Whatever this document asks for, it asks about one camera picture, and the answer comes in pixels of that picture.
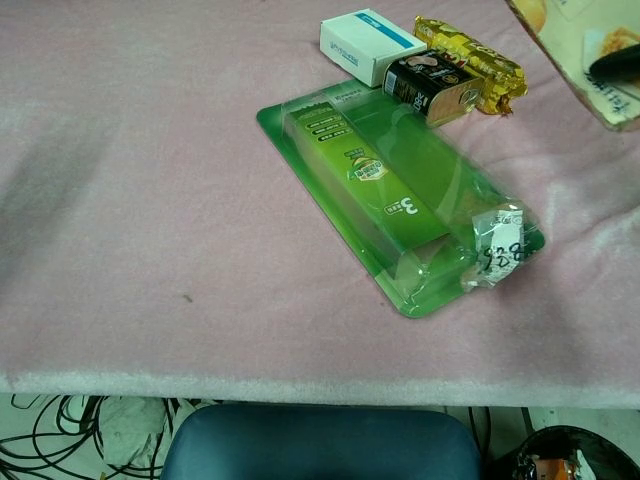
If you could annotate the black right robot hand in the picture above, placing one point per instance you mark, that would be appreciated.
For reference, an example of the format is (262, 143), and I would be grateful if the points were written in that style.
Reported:
(620, 64)

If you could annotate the orange-yellow egg roll box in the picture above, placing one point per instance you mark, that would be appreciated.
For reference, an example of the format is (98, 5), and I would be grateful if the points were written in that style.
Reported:
(560, 35)

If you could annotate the white and blue box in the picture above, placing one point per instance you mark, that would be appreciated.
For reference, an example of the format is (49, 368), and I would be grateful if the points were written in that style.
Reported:
(365, 40)

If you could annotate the gold foil snack package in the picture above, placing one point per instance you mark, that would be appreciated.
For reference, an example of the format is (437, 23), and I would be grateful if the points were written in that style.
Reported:
(492, 62)

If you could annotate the black tin can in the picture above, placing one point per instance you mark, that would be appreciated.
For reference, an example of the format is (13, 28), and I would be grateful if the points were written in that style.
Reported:
(430, 82)

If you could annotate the green blister pack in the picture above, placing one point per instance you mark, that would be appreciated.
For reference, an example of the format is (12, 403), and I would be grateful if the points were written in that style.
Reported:
(380, 225)

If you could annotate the black trash bin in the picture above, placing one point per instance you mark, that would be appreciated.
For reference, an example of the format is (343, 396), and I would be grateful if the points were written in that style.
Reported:
(600, 450)

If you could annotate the orange wrapper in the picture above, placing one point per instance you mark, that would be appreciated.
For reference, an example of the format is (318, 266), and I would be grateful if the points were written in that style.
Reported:
(552, 470)

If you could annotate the blue chair back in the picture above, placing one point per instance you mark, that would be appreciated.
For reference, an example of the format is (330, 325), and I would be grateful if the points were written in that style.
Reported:
(320, 445)

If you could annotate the pink fleece blanket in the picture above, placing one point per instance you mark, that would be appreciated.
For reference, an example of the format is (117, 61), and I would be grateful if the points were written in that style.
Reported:
(125, 200)

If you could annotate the white crumpled cloth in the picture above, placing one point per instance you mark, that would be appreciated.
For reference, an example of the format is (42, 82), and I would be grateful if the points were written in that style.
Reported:
(127, 430)

